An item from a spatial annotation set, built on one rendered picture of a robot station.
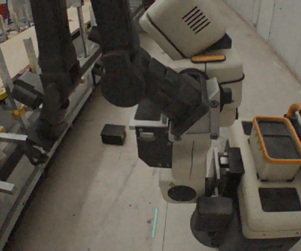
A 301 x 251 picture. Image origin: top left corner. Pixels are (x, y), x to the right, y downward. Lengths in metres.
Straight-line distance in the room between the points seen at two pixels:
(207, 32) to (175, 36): 0.07
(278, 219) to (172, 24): 0.62
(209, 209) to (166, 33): 0.56
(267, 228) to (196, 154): 0.32
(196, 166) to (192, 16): 0.44
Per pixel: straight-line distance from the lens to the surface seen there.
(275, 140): 0.84
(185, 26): 0.48
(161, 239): 1.23
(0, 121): 1.48
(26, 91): 0.51
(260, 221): 0.74
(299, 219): 0.79
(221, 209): 0.79
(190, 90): 0.39
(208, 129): 0.44
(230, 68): 0.49
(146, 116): 0.63
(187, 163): 0.70
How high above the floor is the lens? 1.42
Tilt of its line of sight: 38 degrees down
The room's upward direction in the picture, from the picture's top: 2 degrees counter-clockwise
